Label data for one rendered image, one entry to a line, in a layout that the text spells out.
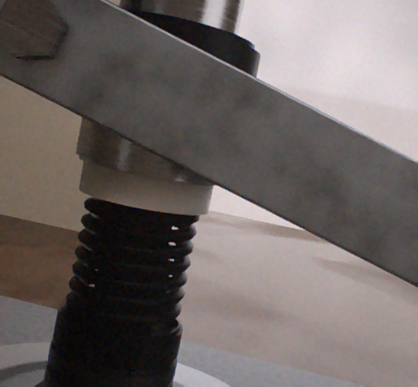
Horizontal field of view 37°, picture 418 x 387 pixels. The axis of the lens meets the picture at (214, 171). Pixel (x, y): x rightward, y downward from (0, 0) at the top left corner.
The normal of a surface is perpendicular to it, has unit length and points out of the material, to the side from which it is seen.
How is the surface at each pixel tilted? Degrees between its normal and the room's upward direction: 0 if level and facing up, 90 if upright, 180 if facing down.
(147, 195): 90
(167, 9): 90
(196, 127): 90
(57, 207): 90
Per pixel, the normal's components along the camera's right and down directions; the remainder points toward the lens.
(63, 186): -0.11, 0.03
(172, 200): 0.48, 0.15
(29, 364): 0.20, -0.98
